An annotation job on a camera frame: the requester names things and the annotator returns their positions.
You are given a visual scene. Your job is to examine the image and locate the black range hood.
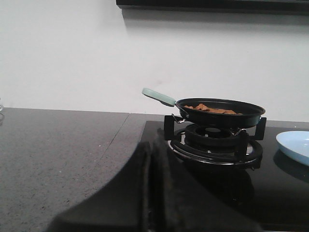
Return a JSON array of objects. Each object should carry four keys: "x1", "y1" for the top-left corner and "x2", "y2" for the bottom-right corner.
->
[{"x1": 116, "y1": 0, "x2": 309, "y2": 15}]

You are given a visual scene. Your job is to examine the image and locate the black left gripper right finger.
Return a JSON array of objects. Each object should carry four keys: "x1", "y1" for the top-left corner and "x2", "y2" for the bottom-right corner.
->
[{"x1": 151, "y1": 129, "x2": 262, "y2": 232}]

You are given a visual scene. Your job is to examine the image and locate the wire pan support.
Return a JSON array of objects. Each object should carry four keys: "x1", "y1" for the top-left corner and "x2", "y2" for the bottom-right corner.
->
[{"x1": 171, "y1": 103, "x2": 247, "y2": 136}]

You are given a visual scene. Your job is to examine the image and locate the black gas burner with grate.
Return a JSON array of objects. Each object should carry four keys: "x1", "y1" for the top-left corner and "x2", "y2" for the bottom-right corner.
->
[{"x1": 164, "y1": 115, "x2": 267, "y2": 170}]

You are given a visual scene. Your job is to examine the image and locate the black glass cooktop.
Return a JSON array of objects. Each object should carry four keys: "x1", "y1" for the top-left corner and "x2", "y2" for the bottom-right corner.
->
[{"x1": 142, "y1": 121, "x2": 309, "y2": 232}]

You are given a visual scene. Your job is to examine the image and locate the brown meat pieces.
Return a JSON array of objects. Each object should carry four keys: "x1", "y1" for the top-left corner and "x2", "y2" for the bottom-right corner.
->
[{"x1": 185, "y1": 103, "x2": 241, "y2": 115}]

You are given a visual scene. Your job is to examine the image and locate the light blue plate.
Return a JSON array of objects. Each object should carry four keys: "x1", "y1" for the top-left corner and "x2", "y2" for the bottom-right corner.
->
[{"x1": 276, "y1": 131, "x2": 309, "y2": 166}]

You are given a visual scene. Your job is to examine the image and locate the black frying pan green handle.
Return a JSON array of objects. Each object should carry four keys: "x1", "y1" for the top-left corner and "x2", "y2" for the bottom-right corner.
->
[{"x1": 142, "y1": 88, "x2": 265, "y2": 129}]

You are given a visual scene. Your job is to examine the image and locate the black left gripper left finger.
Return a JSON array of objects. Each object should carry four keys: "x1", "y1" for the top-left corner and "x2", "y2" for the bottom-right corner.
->
[{"x1": 49, "y1": 142, "x2": 151, "y2": 232}]

